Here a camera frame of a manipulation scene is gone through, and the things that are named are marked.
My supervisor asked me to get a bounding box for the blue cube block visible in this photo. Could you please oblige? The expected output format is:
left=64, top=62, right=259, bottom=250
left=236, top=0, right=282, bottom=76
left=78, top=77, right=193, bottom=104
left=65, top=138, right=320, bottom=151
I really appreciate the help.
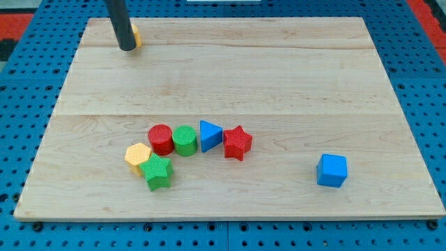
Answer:
left=316, top=153, right=348, bottom=188

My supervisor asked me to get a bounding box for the yellow block behind rod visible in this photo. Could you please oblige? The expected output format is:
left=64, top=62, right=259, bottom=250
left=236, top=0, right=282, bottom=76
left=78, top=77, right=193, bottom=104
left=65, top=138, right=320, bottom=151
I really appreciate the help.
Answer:
left=132, top=24, right=142, bottom=47

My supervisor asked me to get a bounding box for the red cylinder block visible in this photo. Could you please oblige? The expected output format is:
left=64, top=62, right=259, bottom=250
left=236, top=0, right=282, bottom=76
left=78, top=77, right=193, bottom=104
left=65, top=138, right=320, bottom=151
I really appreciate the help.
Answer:
left=148, top=124, right=174, bottom=155

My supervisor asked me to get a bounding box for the green cylinder block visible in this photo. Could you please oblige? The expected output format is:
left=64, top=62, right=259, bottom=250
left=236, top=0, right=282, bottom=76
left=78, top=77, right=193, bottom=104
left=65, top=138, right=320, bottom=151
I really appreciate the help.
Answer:
left=172, top=125, right=198, bottom=157

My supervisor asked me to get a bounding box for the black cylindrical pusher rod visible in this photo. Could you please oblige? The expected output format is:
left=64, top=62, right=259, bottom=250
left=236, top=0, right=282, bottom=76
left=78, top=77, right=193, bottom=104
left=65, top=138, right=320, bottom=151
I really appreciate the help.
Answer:
left=105, top=0, right=137, bottom=51

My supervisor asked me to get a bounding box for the blue triangle block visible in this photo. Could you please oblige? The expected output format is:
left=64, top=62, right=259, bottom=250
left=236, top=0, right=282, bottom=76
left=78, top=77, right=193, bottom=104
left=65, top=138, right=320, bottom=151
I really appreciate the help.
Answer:
left=199, top=120, right=223, bottom=153

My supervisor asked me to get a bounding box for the wooden board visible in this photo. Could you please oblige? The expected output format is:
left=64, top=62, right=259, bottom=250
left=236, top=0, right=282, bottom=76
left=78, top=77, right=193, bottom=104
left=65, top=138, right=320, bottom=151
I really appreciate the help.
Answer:
left=14, top=17, right=445, bottom=222

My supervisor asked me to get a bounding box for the green star block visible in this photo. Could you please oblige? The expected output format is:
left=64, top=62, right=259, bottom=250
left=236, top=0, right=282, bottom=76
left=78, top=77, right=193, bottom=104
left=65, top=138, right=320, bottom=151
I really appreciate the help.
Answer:
left=139, top=153, right=174, bottom=192

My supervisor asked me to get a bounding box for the yellow hexagon block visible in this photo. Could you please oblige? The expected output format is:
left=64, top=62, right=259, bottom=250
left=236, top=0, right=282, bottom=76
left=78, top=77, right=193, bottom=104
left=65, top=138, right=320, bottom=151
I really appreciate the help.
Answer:
left=124, top=143, right=152, bottom=176

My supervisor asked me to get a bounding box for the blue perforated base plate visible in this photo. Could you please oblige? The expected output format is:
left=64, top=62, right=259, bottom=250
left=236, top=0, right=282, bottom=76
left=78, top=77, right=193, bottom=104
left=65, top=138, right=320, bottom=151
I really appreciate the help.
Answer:
left=1, top=0, right=445, bottom=250

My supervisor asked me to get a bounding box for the red star block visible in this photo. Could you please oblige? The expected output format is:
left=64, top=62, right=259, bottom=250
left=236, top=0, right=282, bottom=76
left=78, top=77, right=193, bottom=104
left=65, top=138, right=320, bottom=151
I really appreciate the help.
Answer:
left=223, top=125, right=253, bottom=161

